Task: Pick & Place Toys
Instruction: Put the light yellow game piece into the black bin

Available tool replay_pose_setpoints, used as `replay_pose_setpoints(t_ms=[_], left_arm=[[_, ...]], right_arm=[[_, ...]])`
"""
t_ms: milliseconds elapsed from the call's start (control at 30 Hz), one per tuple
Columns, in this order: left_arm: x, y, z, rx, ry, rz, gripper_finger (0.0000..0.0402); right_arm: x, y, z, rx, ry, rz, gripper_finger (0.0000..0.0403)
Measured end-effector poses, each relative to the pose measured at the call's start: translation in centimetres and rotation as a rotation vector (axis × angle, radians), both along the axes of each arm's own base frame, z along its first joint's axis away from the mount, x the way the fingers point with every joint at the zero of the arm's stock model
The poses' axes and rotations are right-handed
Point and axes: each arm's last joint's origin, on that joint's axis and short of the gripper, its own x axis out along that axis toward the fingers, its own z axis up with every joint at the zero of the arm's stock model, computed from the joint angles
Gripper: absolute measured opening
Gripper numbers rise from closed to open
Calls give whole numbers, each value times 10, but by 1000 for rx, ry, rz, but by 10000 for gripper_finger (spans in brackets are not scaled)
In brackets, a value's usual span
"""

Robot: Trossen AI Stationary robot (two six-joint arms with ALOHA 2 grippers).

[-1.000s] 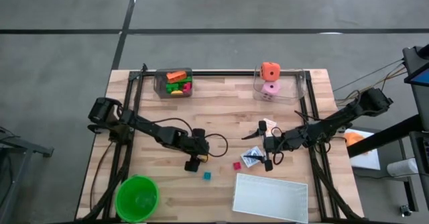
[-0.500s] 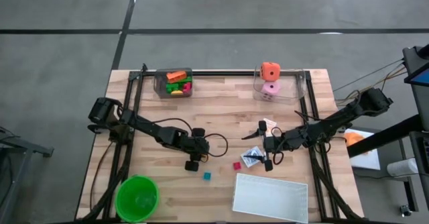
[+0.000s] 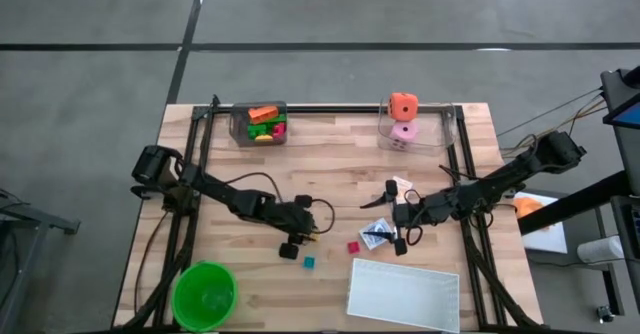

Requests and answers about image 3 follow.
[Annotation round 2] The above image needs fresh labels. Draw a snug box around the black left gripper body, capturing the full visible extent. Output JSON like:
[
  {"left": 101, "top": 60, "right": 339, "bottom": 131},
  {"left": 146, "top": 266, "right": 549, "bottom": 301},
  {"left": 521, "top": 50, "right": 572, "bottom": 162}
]
[{"left": 263, "top": 200, "right": 318, "bottom": 241}]

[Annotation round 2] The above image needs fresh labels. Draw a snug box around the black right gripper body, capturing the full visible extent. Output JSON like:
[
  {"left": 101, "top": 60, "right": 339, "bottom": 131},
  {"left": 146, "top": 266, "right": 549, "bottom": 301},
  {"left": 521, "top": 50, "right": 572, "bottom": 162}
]
[{"left": 392, "top": 195, "right": 455, "bottom": 229}]

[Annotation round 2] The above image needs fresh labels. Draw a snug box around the orange print card box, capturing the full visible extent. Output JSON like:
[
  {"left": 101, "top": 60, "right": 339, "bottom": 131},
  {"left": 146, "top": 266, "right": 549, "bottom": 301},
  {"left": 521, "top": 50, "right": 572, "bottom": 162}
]
[{"left": 392, "top": 175, "right": 414, "bottom": 205}]

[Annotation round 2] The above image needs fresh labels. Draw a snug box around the blue playing cards box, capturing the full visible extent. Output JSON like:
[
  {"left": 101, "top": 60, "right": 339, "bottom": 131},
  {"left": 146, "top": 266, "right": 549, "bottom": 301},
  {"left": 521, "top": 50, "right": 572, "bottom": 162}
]
[{"left": 358, "top": 217, "right": 396, "bottom": 251}]

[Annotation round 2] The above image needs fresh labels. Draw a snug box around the pink foam die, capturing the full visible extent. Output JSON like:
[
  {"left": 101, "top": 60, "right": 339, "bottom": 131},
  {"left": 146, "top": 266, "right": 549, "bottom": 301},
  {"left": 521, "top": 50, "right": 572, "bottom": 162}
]
[{"left": 389, "top": 120, "right": 418, "bottom": 151}]

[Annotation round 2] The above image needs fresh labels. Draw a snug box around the long green toy brick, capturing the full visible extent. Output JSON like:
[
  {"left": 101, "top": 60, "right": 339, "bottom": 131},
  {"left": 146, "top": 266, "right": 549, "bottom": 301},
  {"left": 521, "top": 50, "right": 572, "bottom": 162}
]
[{"left": 248, "top": 116, "right": 288, "bottom": 140}]

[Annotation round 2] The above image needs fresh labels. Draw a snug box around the orange foam die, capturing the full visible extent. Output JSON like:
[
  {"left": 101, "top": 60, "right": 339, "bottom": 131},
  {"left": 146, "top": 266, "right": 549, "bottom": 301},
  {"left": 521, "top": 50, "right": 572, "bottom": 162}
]
[{"left": 388, "top": 92, "right": 420, "bottom": 123}]

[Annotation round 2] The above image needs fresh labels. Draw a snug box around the orange wedge toy block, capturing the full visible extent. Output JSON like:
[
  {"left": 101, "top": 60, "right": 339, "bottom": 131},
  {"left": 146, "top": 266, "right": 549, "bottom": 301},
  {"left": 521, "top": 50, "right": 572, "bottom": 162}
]
[{"left": 247, "top": 105, "right": 280, "bottom": 125}]

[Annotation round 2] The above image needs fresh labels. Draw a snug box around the white perforated basket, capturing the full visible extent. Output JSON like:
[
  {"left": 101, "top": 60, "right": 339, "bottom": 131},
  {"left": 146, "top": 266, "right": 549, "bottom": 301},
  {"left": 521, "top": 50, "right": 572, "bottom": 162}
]
[{"left": 345, "top": 257, "right": 461, "bottom": 334}]

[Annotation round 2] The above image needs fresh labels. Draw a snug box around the clear plastic bin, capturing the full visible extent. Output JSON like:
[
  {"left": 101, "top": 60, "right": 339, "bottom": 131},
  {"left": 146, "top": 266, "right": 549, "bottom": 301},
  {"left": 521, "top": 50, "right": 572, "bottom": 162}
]
[{"left": 377, "top": 102, "right": 457, "bottom": 151}]

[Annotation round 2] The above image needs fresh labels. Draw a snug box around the green plastic bucket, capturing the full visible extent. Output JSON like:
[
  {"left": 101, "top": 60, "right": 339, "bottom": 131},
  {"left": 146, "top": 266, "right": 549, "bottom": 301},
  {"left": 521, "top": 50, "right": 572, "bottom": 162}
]
[{"left": 171, "top": 260, "right": 239, "bottom": 333}]

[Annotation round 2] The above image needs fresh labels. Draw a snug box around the grey translucent bin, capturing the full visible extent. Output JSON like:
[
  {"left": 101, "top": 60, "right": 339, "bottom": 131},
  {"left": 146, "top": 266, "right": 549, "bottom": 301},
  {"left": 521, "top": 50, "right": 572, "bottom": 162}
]
[{"left": 228, "top": 100, "right": 290, "bottom": 148}]

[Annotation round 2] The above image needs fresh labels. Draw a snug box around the orange object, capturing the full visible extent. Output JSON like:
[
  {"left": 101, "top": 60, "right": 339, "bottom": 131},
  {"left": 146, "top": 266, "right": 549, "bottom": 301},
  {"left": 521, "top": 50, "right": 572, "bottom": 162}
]
[{"left": 512, "top": 196, "right": 549, "bottom": 220}]

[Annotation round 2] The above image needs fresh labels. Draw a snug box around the white paper sheet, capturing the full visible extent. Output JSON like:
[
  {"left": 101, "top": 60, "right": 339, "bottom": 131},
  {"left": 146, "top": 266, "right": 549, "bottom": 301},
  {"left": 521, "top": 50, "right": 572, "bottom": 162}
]
[{"left": 513, "top": 191, "right": 569, "bottom": 254}]

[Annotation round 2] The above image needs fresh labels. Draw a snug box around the black floor tape strip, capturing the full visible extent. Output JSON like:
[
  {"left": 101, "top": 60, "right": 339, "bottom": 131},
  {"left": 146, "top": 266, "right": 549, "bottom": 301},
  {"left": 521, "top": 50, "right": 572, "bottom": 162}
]
[
  {"left": 164, "top": 0, "right": 211, "bottom": 105},
  {"left": 0, "top": 42, "right": 640, "bottom": 52}
]

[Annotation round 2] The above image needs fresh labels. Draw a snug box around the black diagonal beam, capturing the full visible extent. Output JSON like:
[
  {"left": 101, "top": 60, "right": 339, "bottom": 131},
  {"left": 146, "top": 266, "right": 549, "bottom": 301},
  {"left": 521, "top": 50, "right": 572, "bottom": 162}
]
[{"left": 517, "top": 171, "right": 640, "bottom": 236}]

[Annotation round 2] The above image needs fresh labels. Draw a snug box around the paper towel roll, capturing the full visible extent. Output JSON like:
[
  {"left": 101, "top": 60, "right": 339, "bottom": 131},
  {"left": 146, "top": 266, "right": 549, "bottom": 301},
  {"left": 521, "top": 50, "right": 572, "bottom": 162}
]
[{"left": 577, "top": 235, "right": 626, "bottom": 265}]

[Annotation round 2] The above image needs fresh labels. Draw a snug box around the blue screen tablet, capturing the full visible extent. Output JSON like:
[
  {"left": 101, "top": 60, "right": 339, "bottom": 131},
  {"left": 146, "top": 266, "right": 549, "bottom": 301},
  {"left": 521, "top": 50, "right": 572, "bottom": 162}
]
[{"left": 602, "top": 91, "right": 640, "bottom": 130}]

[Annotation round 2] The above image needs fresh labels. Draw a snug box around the dark grey equipment stand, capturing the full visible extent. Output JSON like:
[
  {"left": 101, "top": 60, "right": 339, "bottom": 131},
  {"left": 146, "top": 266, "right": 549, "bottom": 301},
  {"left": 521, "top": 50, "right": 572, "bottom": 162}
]
[{"left": 599, "top": 66, "right": 640, "bottom": 195}]

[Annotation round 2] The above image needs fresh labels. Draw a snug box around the grey metal table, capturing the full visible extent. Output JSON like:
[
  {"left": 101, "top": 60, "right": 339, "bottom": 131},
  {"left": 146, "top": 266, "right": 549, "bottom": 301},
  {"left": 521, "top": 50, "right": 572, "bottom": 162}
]
[{"left": 0, "top": 192, "right": 81, "bottom": 325}]

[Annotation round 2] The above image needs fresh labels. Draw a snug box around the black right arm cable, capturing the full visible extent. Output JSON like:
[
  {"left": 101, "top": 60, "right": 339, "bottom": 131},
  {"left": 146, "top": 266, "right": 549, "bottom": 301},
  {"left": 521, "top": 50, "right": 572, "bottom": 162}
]
[{"left": 402, "top": 188, "right": 426, "bottom": 247}]

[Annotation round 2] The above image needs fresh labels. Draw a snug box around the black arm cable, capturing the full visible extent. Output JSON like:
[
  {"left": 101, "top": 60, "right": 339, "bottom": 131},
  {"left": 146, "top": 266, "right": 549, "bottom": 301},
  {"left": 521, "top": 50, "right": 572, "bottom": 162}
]
[
  {"left": 222, "top": 171, "right": 336, "bottom": 235},
  {"left": 402, "top": 188, "right": 426, "bottom": 247}
]

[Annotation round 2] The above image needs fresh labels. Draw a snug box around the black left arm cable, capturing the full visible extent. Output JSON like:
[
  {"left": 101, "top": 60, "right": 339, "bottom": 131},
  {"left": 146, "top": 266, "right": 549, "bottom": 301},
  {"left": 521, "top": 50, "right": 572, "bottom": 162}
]
[{"left": 222, "top": 171, "right": 336, "bottom": 235}]

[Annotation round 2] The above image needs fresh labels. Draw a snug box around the yellow cable bundle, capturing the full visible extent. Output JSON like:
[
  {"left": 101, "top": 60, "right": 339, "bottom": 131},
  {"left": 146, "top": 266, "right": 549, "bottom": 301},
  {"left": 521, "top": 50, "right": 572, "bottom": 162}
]
[{"left": 497, "top": 89, "right": 607, "bottom": 158}]

